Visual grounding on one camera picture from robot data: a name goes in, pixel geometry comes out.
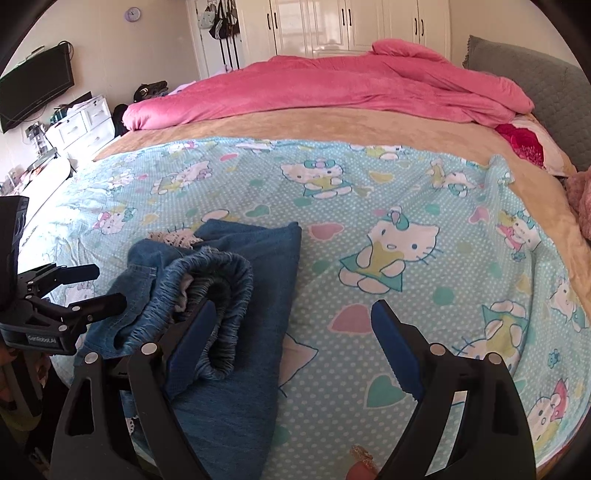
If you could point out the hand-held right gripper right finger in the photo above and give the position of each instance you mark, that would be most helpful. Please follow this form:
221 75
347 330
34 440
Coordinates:
397 346

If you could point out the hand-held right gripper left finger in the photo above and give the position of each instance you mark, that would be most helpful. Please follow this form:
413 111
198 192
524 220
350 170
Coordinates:
194 341

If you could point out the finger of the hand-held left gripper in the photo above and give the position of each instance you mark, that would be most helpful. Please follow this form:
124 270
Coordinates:
64 274
92 309

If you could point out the blue denim pants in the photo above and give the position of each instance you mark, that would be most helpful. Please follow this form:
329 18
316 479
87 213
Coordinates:
258 286

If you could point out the person's right hand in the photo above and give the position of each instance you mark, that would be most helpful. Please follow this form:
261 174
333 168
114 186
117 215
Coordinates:
358 470

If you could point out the white drawer dresser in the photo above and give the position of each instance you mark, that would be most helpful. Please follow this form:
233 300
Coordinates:
78 124

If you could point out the black flat television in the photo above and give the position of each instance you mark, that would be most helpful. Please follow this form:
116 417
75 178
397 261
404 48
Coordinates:
32 87

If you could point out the cartoon cat printed blanket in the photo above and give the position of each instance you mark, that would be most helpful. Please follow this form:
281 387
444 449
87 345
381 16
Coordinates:
415 184

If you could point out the black bag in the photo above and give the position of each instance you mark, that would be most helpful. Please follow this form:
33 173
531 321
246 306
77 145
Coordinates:
150 90

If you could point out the beige bed sheet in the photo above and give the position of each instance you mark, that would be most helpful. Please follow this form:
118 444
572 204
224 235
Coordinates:
277 122

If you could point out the pink fluffy plush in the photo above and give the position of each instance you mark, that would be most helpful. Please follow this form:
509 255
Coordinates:
581 194

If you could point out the red flower printed pillow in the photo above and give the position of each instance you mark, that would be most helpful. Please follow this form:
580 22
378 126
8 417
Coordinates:
521 141

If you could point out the white door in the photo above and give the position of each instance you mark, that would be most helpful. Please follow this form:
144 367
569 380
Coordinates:
194 41

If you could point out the pink fleece duvet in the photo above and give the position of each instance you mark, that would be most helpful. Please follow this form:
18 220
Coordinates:
323 87

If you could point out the hanging bags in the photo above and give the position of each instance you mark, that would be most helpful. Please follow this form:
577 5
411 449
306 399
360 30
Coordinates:
221 23

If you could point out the grey quilted headboard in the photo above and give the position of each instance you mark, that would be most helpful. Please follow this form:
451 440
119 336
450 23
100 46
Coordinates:
545 78

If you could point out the white wardrobe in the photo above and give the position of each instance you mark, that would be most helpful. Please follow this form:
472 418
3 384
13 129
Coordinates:
351 27

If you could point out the round wall clock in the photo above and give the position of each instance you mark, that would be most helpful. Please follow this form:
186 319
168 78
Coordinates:
133 14

